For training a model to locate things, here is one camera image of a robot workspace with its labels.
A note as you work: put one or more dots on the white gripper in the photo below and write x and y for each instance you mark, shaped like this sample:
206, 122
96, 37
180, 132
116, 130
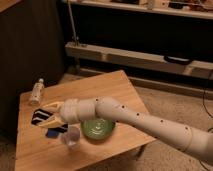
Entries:
68, 113

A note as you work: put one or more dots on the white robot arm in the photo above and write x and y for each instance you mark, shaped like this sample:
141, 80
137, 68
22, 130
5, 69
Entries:
187, 139

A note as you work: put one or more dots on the translucent plastic cup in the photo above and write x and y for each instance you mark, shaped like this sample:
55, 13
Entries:
71, 137

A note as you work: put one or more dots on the green ceramic bowl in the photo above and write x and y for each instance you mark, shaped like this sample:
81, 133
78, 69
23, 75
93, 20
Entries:
97, 129

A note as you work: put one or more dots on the wooden table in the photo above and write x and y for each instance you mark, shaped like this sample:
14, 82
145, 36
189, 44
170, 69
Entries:
36, 152

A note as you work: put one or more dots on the long wooden shelf beam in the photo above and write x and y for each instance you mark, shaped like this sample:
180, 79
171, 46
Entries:
137, 59

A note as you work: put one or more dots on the metal stand pole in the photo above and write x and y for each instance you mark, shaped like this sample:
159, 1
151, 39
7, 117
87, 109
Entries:
75, 37

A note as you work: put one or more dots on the upper wooden shelf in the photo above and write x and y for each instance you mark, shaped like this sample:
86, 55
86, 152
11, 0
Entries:
201, 9

